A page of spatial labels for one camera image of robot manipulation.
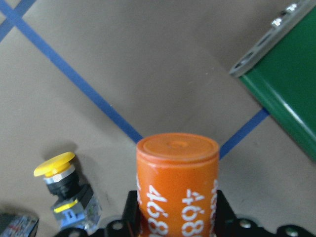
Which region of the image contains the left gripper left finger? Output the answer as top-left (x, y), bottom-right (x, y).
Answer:
top-left (121, 190), bottom-right (141, 237)

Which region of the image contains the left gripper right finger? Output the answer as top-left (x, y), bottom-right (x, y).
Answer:
top-left (216, 190), bottom-right (236, 237)

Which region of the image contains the yellow push button switch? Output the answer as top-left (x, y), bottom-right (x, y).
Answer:
top-left (34, 152), bottom-right (101, 235)

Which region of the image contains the orange cylinder with white digits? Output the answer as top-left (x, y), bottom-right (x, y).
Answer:
top-left (136, 133), bottom-right (219, 237)

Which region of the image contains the green conveyor belt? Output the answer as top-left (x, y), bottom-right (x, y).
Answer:
top-left (230, 0), bottom-right (316, 160)

